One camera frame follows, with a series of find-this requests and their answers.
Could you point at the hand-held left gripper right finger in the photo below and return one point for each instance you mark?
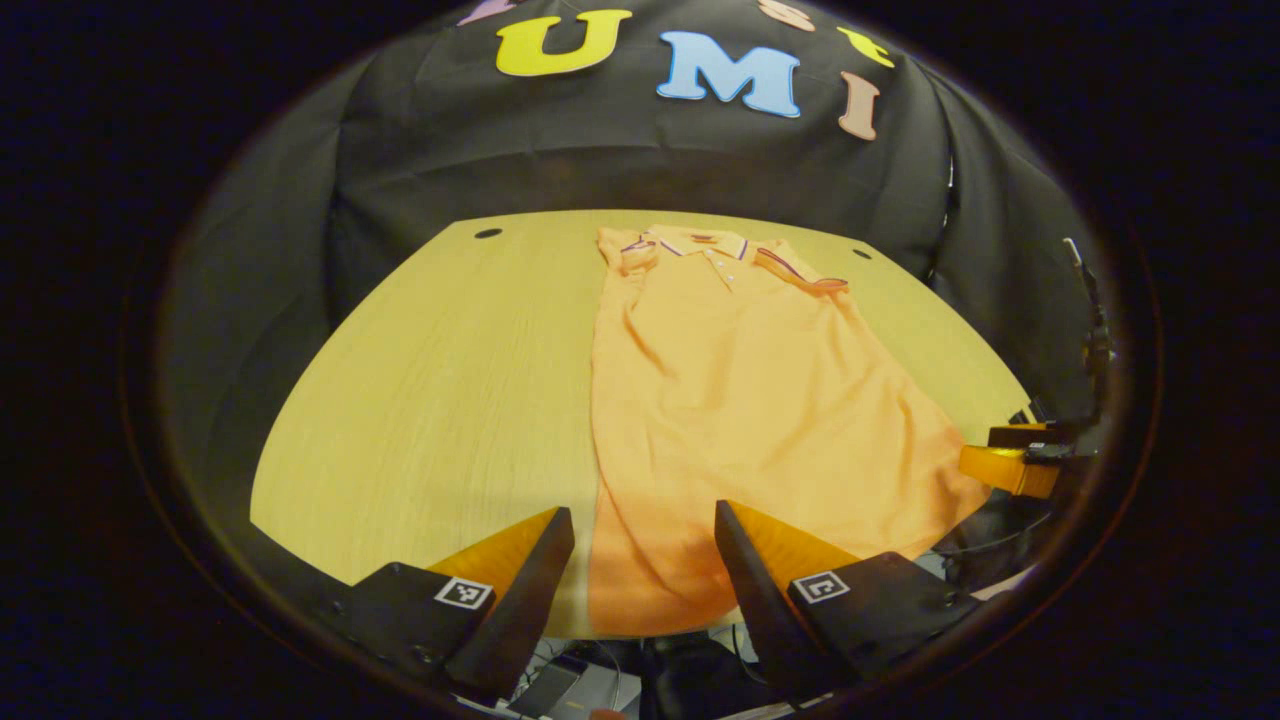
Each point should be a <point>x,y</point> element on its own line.
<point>760,600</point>

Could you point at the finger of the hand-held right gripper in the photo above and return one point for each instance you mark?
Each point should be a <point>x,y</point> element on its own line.
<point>1010,470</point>

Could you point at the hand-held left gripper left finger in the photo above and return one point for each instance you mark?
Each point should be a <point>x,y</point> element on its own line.
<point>525,600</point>

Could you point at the orange T-shirt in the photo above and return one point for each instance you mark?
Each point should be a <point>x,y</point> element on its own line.
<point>760,400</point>

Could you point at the grey flat device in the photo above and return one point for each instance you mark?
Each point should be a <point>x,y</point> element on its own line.
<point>550,688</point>

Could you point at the black backdrop cloth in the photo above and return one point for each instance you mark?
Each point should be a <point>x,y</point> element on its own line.
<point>560,150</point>

